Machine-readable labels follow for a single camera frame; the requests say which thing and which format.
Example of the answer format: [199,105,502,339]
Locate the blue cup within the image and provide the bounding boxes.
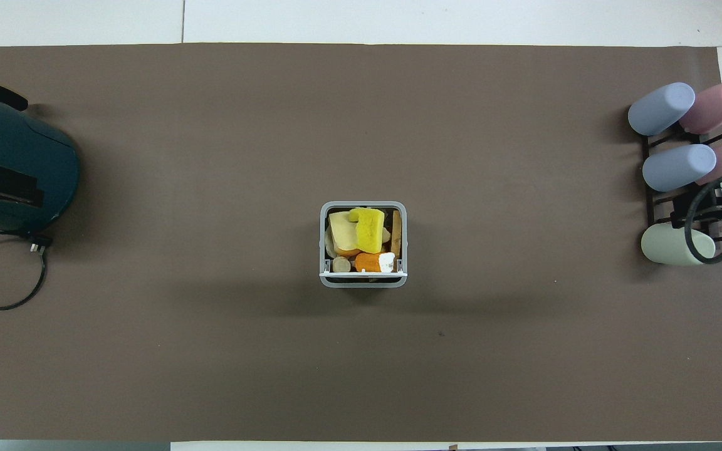
[642,143,718,192]
[627,82,696,137]

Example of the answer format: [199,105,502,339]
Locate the grey trash can lid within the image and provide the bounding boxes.
[319,269,409,288]

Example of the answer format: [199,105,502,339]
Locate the beige foam piece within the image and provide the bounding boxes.
[328,211,362,253]

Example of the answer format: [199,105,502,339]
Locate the pale green cup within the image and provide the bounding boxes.
[641,223,716,266]

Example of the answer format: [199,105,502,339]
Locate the orange and white foam piece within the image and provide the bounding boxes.
[354,252,395,274]

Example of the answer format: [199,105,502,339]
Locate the black cup rack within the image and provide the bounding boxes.
[641,122,722,251]

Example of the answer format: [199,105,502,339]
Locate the dark teal appliance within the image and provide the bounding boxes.
[0,78,81,236]

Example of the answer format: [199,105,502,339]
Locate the yellow sponge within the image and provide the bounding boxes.
[348,207,386,254]

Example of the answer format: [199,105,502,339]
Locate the grey trash can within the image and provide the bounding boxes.
[319,201,409,288]

